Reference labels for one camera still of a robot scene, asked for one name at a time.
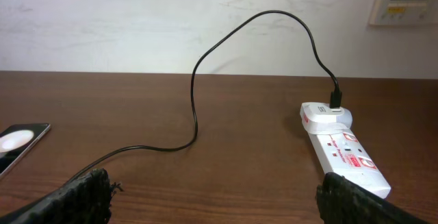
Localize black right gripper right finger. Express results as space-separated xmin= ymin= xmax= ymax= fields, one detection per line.
xmin=315 ymin=172 xmax=425 ymax=224

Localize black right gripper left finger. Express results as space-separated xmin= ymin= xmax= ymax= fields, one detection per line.
xmin=1 ymin=169 xmax=123 ymax=224

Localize black flip smartphone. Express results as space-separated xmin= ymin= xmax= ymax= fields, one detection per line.
xmin=1 ymin=123 xmax=51 ymax=178

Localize black charging cable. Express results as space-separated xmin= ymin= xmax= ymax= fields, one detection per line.
xmin=63 ymin=10 xmax=343 ymax=186

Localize white USB charger adapter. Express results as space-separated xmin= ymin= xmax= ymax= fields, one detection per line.
xmin=300 ymin=102 xmax=352 ymax=135

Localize white power strip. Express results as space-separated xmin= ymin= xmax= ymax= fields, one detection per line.
xmin=306 ymin=128 xmax=391 ymax=199

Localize white wall control panel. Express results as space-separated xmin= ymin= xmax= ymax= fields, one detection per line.
xmin=368 ymin=0 xmax=437 ymax=26

